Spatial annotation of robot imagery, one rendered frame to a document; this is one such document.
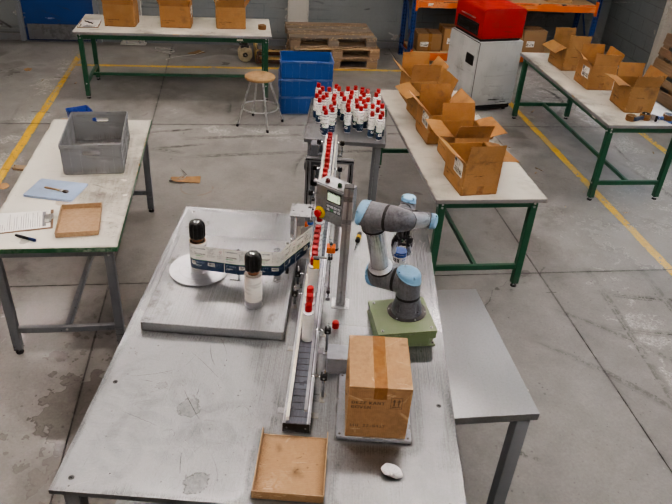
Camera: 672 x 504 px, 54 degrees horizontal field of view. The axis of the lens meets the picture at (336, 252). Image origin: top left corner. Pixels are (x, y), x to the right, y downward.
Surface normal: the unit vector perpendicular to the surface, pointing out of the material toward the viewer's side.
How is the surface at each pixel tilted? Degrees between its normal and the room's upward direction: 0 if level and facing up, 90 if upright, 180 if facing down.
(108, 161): 90
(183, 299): 0
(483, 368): 0
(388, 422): 90
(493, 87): 90
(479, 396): 0
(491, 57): 90
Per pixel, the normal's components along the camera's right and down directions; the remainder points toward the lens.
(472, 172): 0.25, 0.55
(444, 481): 0.06, -0.84
